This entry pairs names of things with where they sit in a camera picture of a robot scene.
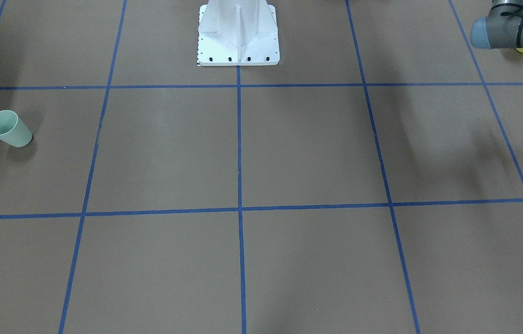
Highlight green plastic cup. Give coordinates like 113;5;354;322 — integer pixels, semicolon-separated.
0;110;33;148

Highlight brown paper table cover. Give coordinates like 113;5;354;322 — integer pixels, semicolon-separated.
0;0;523;334

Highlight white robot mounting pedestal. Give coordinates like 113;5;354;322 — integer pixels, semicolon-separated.
197;0;281;66

